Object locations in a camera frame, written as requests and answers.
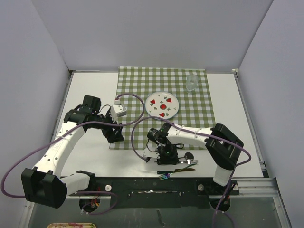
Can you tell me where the iridescent rainbow fork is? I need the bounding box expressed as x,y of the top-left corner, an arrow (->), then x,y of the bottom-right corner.
158,167 -> 193,181

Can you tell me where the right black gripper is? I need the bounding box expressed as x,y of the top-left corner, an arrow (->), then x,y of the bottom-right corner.
156,145 -> 179,164

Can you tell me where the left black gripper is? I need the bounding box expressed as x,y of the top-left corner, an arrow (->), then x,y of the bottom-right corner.
90,110 -> 124,143

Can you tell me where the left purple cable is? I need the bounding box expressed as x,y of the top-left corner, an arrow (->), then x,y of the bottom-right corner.
1,93 -> 145,216

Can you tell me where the green handled knife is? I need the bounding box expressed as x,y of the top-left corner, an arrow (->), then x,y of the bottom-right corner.
156,168 -> 196,174

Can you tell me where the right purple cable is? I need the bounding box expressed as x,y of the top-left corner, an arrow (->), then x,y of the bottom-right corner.
131,117 -> 252,228

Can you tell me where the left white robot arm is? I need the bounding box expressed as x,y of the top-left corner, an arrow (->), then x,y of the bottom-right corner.
21,95 -> 127,209

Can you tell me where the silver fork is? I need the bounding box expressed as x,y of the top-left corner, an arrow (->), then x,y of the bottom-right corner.
178,159 -> 199,165

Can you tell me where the black spoon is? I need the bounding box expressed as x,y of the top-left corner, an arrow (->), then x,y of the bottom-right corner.
179,152 -> 194,160

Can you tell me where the yellow rimmed tray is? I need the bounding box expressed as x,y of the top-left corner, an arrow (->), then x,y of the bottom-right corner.
47,223 -> 96,228

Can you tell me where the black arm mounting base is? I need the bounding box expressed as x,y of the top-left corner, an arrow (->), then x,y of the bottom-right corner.
74,178 -> 239,213

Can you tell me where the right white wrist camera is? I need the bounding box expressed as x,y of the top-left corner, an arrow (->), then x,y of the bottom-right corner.
142,148 -> 160,162

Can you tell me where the clear drinking glass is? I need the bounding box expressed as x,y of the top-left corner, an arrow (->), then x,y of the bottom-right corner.
186,74 -> 199,93

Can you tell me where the purple cable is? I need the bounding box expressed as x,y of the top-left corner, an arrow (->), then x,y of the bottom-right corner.
131,117 -> 252,228
1,93 -> 145,216

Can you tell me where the white plate with strawberries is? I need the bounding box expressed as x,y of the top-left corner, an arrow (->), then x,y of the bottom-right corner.
145,92 -> 180,119

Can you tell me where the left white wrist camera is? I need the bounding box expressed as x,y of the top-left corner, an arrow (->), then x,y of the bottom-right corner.
110,104 -> 127,121

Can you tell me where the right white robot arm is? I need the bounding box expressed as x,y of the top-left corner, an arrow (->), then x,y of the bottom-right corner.
147,123 -> 244,194

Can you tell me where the green white checkered tablecloth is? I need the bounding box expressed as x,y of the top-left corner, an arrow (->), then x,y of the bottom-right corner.
108,66 -> 218,151

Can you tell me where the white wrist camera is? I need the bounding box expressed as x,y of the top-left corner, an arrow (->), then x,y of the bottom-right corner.
110,104 -> 127,121
142,148 -> 160,162

